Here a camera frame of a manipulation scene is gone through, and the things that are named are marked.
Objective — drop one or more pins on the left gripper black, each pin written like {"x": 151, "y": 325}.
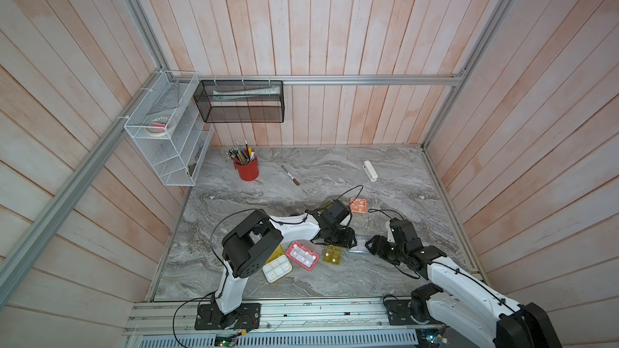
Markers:
{"x": 347, "y": 242}

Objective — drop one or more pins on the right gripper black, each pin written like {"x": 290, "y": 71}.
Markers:
{"x": 376, "y": 246}

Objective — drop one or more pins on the orange small pillbox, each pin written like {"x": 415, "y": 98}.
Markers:
{"x": 358, "y": 206}

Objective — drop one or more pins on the blue pillbox clear lid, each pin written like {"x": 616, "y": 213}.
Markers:
{"x": 359, "y": 249}

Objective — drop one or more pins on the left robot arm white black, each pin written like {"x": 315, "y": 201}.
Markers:
{"x": 247, "y": 247}

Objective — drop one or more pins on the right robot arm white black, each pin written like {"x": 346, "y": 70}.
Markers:
{"x": 455, "y": 297}

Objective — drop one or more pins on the small yellow transparent pillbox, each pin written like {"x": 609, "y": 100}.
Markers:
{"x": 332, "y": 254}

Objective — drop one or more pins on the pink pillbox clear lid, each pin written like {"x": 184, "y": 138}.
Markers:
{"x": 302, "y": 255}

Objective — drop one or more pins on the yellow lid white pillbox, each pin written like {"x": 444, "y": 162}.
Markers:
{"x": 277, "y": 266}

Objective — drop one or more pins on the white rectangular case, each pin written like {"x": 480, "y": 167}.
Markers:
{"x": 370, "y": 171}

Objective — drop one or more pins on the red pen cup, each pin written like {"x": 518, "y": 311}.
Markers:
{"x": 249, "y": 171}

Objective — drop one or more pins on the tape roll on shelf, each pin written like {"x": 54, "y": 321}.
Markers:
{"x": 160, "y": 126}

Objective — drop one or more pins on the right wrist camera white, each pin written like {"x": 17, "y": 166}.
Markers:
{"x": 389, "y": 232}

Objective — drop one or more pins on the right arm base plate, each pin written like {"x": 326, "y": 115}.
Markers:
{"x": 399, "y": 314}

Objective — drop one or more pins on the brown handled screwdriver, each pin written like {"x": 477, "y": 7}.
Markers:
{"x": 291, "y": 176}

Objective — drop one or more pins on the aluminium front rail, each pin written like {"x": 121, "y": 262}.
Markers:
{"x": 348, "y": 322}

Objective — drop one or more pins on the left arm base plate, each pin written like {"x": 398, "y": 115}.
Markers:
{"x": 246, "y": 317}

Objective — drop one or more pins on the black mesh wall basket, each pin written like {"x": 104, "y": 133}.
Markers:
{"x": 240, "y": 101}

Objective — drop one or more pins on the white wire shelf rack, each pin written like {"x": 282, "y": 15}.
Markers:
{"x": 177, "y": 158}

